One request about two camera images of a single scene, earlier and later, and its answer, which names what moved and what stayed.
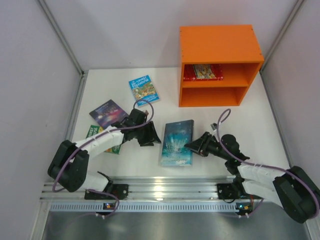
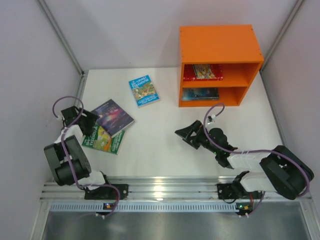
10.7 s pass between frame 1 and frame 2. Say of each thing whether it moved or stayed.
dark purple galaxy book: stayed
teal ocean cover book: moved
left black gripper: moved
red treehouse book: stayed
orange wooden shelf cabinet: stayed
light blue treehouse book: stayed
